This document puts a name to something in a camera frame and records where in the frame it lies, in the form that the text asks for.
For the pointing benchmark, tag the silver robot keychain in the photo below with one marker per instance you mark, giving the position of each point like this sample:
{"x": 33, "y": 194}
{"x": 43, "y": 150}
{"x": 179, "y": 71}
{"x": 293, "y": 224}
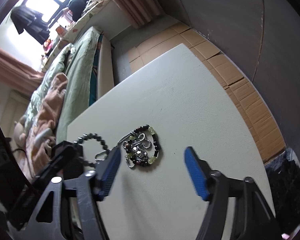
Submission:
{"x": 136, "y": 146}

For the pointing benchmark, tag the beige plush toy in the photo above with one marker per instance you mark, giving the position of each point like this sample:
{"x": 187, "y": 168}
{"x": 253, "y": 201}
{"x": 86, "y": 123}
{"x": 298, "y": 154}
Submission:
{"x": 19, "y": 134}

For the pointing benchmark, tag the light green floral duvet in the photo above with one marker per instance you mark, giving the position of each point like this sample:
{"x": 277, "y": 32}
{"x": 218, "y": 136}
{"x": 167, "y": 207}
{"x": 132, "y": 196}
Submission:
{"x": 57, "y": 66}

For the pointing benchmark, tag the dark wardrobe doors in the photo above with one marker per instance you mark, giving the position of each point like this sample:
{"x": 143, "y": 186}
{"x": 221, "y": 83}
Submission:
{"x": 262, "y": 38}

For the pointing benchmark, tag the black bag on sill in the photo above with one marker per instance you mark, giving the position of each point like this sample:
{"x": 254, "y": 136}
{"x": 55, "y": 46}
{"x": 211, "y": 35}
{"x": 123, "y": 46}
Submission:
{"x": 77, "y": 7}

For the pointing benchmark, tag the floral window seat cushion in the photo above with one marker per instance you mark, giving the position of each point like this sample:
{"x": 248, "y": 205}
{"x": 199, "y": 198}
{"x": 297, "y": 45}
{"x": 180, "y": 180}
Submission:
{"x": 92, "y": 8}

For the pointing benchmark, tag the bed with green sheet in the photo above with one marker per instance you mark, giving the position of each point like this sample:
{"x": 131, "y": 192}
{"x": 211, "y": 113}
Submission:
{"x": 89, "y": 72}

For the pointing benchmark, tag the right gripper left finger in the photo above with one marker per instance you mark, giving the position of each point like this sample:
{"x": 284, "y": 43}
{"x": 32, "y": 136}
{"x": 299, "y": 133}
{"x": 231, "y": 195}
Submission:
{"x": 106, "y": 167}

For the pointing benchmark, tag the pink fleece blanket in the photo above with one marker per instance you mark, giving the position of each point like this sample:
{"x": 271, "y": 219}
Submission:
{"x": 41, "y": 138}

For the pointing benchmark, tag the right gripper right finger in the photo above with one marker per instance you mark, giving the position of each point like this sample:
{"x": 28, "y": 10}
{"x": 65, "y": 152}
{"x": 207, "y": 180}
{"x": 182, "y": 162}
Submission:
{"x": 200, "y": 174}

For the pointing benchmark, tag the black hanging clothes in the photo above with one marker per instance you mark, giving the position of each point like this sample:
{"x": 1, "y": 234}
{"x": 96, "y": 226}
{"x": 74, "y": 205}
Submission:
{"x": 26, "y": 19}

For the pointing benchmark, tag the pink curtain left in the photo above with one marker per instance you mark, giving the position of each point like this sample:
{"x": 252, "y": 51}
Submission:
{"x": 18, "y": 75}

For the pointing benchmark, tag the white foam table mat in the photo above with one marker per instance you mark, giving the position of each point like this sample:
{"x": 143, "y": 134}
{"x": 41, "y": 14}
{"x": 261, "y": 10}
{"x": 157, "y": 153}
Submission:
{"x": 179, "y": 97}

